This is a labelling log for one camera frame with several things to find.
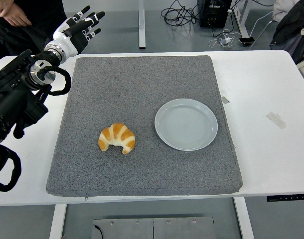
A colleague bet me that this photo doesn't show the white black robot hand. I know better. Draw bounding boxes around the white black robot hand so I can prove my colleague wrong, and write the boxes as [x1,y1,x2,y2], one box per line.
[53,5,106,59]

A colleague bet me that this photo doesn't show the golden croissant bread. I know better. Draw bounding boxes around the golden croissant bread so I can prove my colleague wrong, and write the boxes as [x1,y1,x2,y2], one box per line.
[98,122,136,155]

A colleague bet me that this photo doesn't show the light grey round plate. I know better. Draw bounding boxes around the light grey round plate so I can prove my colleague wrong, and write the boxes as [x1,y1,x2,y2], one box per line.
[154,98,219,151]

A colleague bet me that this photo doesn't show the grey metal plate with screws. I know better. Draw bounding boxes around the grey metal plate with screws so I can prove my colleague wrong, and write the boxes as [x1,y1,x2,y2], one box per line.
[92,216,215,239]

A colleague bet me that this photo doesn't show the person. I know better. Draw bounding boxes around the person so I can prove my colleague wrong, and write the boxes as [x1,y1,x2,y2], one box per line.
[0,0,79,72]

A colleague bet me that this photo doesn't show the person's hand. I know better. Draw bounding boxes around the person's hand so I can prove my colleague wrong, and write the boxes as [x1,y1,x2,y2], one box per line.
[0,0,32,27]

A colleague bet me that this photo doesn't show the grey fabric mat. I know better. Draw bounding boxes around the grey fabric mat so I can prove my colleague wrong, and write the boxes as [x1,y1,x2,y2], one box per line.
[45,55,243,198]

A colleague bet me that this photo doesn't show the black computer case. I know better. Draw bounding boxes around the black computer case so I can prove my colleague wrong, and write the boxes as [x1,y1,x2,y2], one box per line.
[196,0,232,28]

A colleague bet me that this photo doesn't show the white slanted desk leg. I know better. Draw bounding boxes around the white slanted desk leg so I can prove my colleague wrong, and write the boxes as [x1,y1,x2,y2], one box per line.
[231,0,251,38]

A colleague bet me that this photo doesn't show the black smartphone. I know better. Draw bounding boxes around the black smartphone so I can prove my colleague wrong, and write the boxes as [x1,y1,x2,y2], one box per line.
[238,36,256,46]

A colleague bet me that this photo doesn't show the white table leg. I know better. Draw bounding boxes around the white table leg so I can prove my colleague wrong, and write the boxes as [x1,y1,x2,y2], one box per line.
[233,198,255,239]
[48,204,68,239]

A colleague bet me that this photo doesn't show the grey metal chair leg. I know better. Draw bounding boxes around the grey metal chair leg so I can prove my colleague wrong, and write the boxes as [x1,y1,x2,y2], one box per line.
[249,20,277,50]

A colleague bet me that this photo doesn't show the white garment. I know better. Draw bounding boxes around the white garment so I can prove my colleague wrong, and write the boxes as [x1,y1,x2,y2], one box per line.
[272,0,301,22]

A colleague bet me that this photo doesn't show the black jacket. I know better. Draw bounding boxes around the black jacket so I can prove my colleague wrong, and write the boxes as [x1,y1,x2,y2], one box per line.
[269,0,304,66]

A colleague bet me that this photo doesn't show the large grey tape piece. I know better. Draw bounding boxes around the large grey tape piece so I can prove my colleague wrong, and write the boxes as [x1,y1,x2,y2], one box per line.
[266,112,287,129]

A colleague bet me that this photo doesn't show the black table control panel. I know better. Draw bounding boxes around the black table control panel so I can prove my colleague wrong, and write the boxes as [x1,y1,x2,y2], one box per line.
[267,195,304,202]

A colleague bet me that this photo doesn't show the white charging cable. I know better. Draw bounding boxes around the white charging cable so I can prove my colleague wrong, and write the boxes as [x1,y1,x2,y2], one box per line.
[208,28,242,49]

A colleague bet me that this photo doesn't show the short black cable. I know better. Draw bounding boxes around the short black cable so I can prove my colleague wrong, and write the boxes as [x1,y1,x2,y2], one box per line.
[93,225,104,239]

